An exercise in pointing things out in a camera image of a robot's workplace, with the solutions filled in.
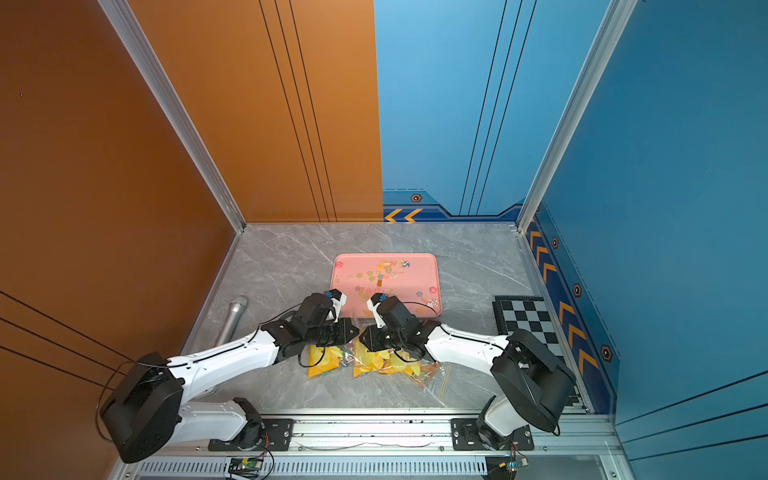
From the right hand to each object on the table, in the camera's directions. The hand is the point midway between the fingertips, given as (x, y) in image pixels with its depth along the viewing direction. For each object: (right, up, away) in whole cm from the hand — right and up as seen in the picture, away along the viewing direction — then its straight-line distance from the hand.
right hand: (362, 338), depth 82 cm
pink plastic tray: (+16, +15, +21) cm, 30 cm away
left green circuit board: (-27, -28, -10) cm, 41 cm away
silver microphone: (-41, +5, +11) cm, 43 cm away
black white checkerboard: (+52, +4, +10) cm, 53 cm away
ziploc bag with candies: (+6, -6, 0) cm, 9 cm away
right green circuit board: (+35, -27, -13) cm, 45 cm away
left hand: (0, +3, +1) cm, 3 cm away
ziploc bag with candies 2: (+19, -9, 0) cm, 21 cm away
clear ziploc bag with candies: (-8, -2, -10) cm, 13 cm away
